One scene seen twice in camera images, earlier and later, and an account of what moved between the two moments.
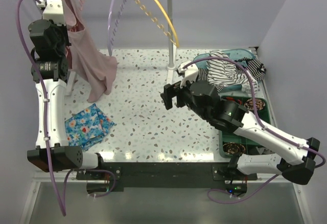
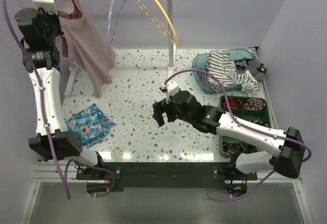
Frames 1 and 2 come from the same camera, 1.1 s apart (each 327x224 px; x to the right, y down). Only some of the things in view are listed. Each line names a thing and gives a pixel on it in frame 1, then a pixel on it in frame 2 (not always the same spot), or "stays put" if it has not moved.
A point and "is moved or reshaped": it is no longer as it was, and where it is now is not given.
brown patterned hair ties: x=232 y=148 stays put
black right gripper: x=175 y=90 → x=159 y=108
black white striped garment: x=223 y=71 stays put
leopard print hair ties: x=249 y=104 stays put
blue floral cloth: x=86 y=128 stays put
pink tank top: x=94 y=69 is moved or reshaped
